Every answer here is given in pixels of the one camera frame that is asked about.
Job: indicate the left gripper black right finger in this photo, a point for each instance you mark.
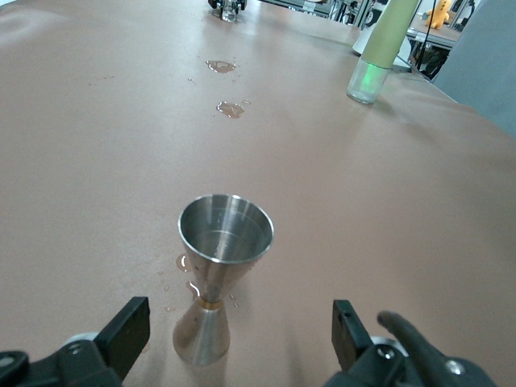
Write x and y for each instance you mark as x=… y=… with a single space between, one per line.
x=348 y=334

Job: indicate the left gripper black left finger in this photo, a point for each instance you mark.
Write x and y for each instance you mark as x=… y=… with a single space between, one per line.
x=125 y=330

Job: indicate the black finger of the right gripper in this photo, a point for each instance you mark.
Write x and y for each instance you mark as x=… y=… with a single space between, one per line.
x=214 y=3
x=242 y=3

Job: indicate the small clear glass cup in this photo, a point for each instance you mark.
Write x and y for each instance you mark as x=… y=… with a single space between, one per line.
x=229 y=14

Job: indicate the steel double jigger measuring cup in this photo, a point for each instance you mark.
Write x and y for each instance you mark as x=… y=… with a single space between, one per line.
x=225 y=238

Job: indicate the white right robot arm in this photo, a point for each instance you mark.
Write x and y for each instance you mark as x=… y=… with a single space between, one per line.
x=360 y=42

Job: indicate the spilled liquid puddle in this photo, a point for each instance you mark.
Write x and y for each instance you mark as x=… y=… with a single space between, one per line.
x=230 y=109
x=221 y=66

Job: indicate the small spilled liquid drop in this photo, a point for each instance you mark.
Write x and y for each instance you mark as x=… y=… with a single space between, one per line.
x=193 y=290
x=182 y=263

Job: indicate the yellow-green sleeved glass bottle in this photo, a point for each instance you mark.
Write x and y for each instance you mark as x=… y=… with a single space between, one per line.
x=383 y=40

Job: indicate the brown table mat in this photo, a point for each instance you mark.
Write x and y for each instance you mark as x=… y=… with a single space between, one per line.
x=101 y=181

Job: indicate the background table with brown top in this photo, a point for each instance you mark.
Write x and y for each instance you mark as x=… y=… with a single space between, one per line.
x=431 y=35

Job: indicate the orange plush figure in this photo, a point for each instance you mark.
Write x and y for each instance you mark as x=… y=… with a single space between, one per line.
x=439 y=14

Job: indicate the grey partition panel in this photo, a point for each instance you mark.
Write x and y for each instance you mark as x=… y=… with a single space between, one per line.
x=483 y=72

